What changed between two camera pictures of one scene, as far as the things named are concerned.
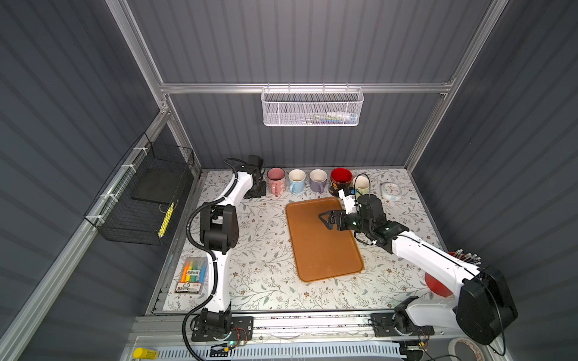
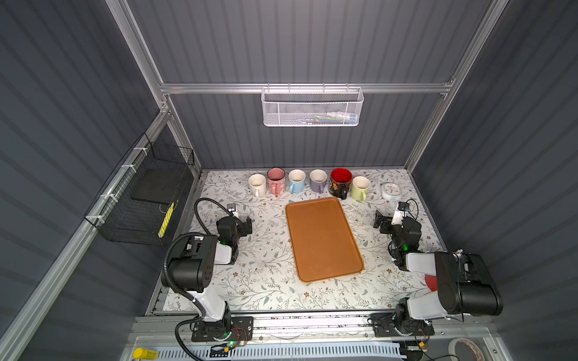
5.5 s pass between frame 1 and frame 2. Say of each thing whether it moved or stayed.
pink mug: stayed
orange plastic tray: stayed
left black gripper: moved
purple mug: stayed
